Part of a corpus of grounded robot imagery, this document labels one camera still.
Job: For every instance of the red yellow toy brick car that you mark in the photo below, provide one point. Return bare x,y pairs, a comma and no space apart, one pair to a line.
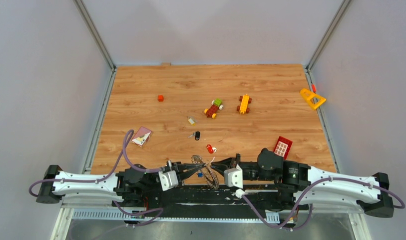
216,105

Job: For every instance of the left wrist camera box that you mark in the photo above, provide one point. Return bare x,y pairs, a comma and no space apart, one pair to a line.
168,180

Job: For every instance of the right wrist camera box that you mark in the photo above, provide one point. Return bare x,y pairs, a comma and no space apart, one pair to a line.
233,177

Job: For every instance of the red window brick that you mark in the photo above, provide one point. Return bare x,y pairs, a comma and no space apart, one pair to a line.
282,147

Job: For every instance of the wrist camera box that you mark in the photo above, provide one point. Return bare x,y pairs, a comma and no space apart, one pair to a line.
233,177
168,180

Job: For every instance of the red key tag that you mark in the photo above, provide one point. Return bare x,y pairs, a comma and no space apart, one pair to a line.
211,149

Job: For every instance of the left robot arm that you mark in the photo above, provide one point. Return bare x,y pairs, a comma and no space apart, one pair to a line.
132,185

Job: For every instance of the key with black fob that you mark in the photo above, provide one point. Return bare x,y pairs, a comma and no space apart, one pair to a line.
196,135

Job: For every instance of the yellow brown toy brick car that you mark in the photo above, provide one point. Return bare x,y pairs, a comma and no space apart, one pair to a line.
243,107

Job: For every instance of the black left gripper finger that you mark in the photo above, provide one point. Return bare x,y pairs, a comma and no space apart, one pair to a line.
185,167
187,173

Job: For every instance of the red playing card deck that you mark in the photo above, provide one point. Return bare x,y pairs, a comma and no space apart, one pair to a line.
141,137

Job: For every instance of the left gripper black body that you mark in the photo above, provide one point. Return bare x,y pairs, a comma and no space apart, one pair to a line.
172,166

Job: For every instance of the small orange cube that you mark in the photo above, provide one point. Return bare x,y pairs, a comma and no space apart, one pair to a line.
160,98

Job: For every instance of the yellow triangular brick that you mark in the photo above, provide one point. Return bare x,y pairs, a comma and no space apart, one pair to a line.
313,100

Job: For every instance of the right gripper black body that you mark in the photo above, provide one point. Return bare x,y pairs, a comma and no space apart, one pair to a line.
252,174

